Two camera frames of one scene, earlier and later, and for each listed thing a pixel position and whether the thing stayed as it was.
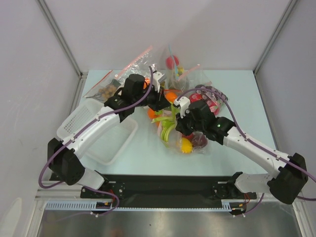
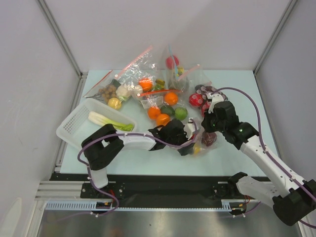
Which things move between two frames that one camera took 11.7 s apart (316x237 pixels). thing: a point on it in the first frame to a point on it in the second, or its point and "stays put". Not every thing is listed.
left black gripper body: (153, 99) to (179, 138)
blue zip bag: (176, 76) stays put
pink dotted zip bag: (213, 96) stays put
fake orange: (151, 113) stays put
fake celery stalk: (168, 122) to (102, 119)
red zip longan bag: (103, 89) stays put
